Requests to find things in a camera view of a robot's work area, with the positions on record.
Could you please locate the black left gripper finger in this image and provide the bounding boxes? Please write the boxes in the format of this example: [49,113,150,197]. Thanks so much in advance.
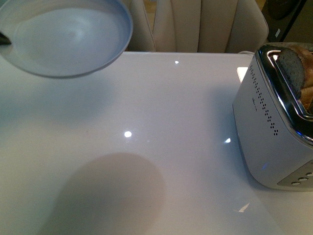
[0,32,12,46]

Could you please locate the light blue plate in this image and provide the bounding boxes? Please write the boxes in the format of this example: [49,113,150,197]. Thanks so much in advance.
[0,0,133,78]

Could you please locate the toast bread slice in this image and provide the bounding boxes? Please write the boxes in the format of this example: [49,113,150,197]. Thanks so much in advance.
[277,48,305,99]

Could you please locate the beige chair left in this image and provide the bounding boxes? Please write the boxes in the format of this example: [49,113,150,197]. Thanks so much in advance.
[129,0,156,52]

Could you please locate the beige chair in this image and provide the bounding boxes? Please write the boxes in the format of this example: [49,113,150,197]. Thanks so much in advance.
[153,0,268,53]
[129,0,156,52]

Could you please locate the beige chair right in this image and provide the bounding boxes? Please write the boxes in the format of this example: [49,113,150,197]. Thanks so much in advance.
[153,0,268,53]

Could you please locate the dark grey washing machine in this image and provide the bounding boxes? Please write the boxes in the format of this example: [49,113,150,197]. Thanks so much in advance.
[262,0,313,43]

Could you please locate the chrome two-slot toaster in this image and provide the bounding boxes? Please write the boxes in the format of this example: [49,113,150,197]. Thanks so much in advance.
[233,43,313,191]

